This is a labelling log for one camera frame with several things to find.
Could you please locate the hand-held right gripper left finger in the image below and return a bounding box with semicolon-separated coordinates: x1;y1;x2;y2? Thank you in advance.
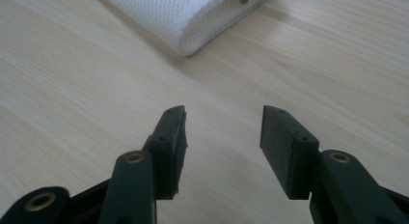
143;104;188;201

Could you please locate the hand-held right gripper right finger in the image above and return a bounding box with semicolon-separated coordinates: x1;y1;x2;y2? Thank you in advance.
259;104;320;201

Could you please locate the white towel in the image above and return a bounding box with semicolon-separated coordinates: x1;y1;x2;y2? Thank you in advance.
95;0;281;57

